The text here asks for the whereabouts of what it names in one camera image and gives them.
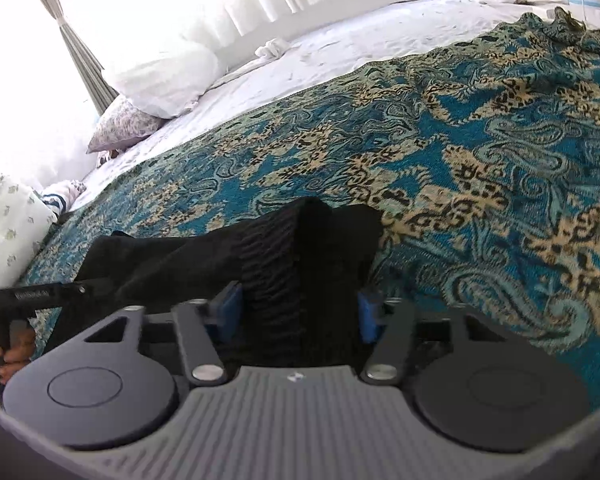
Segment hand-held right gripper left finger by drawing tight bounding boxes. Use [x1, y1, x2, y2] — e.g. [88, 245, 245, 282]
[82, 281, 244, 387]

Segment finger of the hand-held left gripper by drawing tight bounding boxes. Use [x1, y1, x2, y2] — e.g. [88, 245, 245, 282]
[10, 280, 89, 312]

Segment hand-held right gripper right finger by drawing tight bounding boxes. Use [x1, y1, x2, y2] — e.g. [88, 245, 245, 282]
[357, 287, 507, 387]

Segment black pants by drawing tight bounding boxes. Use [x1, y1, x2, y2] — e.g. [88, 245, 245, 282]
[45, 197, 385, 368]

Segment person's left hand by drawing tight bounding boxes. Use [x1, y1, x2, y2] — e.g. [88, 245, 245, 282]
[0, 327, 37, 386]

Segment white green floral pillow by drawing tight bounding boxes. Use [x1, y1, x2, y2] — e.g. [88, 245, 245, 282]
[0, 174, 60, 293]

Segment blue white striped cloth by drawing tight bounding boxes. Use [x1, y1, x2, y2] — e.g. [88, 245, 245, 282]
[41, 179, 88, 213]

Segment lilac floral pillow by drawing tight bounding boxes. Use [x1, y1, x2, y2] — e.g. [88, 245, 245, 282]
[86, 94, 165, 155]

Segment teal paisley patterned blanket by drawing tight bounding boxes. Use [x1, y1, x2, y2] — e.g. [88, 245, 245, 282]
[17, 6, 600, 411]

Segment plain white pillow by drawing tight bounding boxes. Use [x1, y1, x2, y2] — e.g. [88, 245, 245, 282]
[101, 40, 231, 120]

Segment grey green curtain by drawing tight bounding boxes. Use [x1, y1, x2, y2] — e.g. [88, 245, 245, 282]
[19, 0, 120, 117]

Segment small crumpled white cloth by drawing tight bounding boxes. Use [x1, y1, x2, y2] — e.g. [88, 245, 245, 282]
[254, 37, 293, 61]

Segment white bedsheet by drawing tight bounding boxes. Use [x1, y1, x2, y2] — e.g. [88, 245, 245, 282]
[70, 0, 561, 211]

